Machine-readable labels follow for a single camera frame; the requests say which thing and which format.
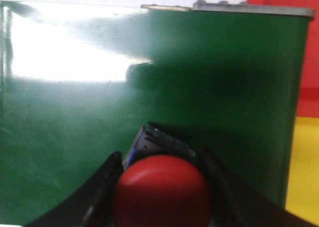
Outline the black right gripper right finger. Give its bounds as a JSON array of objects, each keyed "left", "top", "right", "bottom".
[{"left": 197, "top": 147, "right": 315, "bottom": 227}]

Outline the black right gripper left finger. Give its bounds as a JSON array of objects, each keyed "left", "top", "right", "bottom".
[{"left": 26, "top": 151, "right": 123, "bottom": 227}]

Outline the red plastic tray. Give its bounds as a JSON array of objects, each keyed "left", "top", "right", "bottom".
[{"left": 247, "top": 0, "right": 319, "bottom": 117}]

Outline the red mushroom push button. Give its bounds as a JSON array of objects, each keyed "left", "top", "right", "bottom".
[{"left": 111, "top": 123, "right": 213, "bottom": 227}]

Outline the yellow plastic tray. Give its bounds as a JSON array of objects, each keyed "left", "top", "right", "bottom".
[{"left": 286, "top": 117, "right": 319, "bottom": 225}]

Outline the green conveyor belt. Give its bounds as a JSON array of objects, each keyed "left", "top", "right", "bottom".
[{"left": 0, "top": 1, "right": 311, "bottom": 227}]

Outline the aluminium conveyor frame rail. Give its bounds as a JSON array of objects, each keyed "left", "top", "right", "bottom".
[{"left": 141, "top": 0, "right": 315, "bottom": 20}]

